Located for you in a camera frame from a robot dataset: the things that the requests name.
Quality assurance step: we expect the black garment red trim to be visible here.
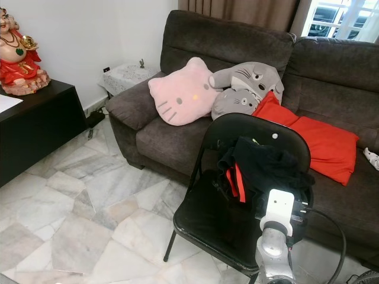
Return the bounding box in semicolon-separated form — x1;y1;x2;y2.
216;136;316;205

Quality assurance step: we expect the black TV console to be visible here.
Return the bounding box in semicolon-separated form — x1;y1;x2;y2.
0;79;89;187

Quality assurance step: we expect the white paper sheet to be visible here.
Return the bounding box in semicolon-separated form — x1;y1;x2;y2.
0;95;23;113

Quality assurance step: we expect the red laughing Buddha statue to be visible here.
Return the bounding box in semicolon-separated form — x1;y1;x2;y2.
0;6;51;96

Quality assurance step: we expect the black power adapter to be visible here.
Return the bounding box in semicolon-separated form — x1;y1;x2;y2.
86;109;106;128

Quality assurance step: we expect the lace covered side table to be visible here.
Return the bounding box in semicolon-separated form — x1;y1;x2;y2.
98;63;158;98

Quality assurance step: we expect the dark brown fabric sofa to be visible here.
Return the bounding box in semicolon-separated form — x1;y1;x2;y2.
105;9;379;267

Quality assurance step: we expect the pink cat face pillow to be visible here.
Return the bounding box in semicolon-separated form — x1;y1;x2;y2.
148;57;221;127

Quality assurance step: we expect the black folding chair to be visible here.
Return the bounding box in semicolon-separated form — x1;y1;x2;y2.
163;112;314;277

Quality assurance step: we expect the small grey Totoro plush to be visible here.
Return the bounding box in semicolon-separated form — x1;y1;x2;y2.
211;88;261;121

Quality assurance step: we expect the large grey Totoro plush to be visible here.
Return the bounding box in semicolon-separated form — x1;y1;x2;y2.
209;62;285;104

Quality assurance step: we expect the brown curtain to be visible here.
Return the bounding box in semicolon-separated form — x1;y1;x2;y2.
178;0;314;36

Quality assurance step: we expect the red cushion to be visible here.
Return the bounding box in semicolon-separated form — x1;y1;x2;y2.
252;90;360;186

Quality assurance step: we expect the white framed window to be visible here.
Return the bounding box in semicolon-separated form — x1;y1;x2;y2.
302;0;379;42

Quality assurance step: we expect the small white patterned toy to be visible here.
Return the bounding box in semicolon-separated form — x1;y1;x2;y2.
364;148;379;172

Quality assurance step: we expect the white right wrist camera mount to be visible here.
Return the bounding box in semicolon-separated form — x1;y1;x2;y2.
255;189;297;234

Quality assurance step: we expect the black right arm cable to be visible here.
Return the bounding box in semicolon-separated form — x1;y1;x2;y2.
296;206;347;284

